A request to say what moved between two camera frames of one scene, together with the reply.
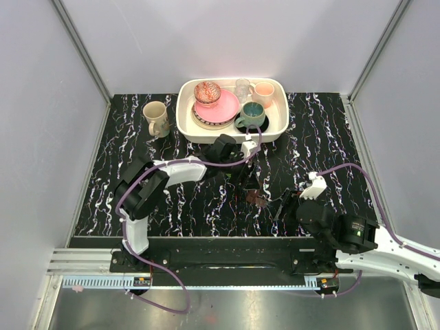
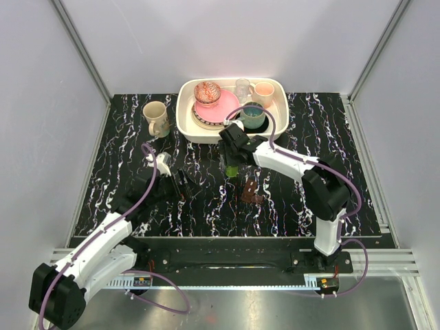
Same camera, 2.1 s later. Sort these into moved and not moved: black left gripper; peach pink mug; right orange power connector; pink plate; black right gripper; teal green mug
Moved: black right gripper; black left gripper
Not moved: peach pink mug; teal green mug; right orange power connector; pink plate
